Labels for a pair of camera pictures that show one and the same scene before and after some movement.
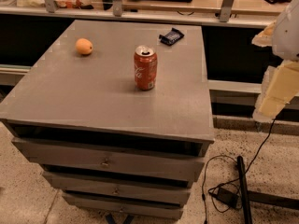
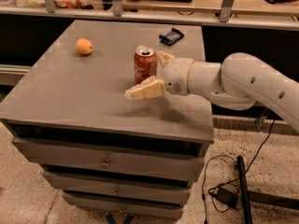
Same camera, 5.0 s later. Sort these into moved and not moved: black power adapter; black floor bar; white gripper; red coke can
Moved: white gripper
Not moved: black power adapter; red coke can; black floor bar
